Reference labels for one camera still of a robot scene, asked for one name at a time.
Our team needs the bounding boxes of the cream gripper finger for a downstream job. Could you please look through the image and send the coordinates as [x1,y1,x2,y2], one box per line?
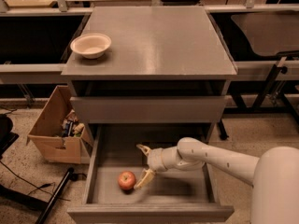
[134,169,155,189]
[136,144,151,157]

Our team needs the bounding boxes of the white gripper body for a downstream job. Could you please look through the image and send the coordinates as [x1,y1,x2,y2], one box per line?
[147,148,167,172]

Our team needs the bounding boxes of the red apple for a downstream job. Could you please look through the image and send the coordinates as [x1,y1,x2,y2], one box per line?
[118,171,136,190]

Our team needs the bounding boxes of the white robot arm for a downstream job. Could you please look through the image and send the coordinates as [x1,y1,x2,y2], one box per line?
[135,137,299,224]

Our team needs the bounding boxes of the open grey middle drawer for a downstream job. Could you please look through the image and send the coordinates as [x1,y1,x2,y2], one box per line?
[68,124,234,224]

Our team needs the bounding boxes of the grey top drawer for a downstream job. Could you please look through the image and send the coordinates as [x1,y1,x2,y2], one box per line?
[70,96,226,123]

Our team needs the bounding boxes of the grey drawer cabinet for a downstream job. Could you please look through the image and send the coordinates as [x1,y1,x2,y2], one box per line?
[63,7,236,141]

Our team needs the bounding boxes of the items in cardboard box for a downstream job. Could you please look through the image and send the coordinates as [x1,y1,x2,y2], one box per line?
[61,109,84,137]

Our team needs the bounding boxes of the black stand leg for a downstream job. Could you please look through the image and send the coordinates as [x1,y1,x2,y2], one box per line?
[35,168,74,224]

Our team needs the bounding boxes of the brown cardboard box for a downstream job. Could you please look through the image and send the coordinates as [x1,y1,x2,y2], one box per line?
[28,86,93,164]

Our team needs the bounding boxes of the white paper bowl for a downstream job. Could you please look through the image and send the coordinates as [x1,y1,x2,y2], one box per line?
[70,34,111,60]

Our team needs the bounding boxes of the black floor cable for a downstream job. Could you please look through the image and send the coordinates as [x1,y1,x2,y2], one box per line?
[0,161,71,202]

